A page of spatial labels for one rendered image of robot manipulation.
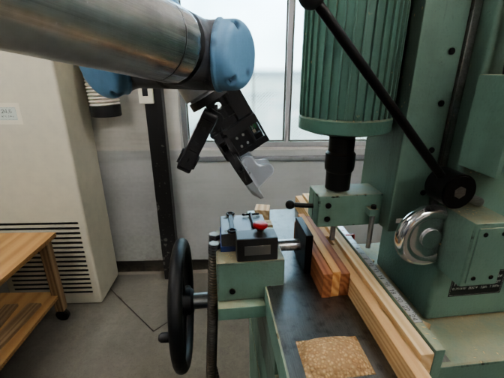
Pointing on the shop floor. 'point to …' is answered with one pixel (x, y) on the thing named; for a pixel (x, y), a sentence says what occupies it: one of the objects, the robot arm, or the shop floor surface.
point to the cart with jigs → (7, 345)
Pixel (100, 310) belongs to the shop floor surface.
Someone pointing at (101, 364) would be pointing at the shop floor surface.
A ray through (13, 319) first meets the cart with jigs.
